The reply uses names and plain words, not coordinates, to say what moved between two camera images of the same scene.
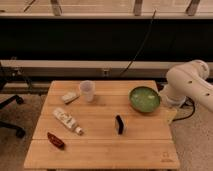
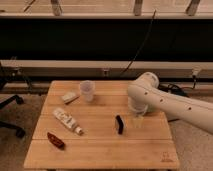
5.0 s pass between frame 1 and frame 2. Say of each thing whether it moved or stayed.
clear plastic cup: stayed
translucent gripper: moved
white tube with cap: stayed
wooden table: stayed
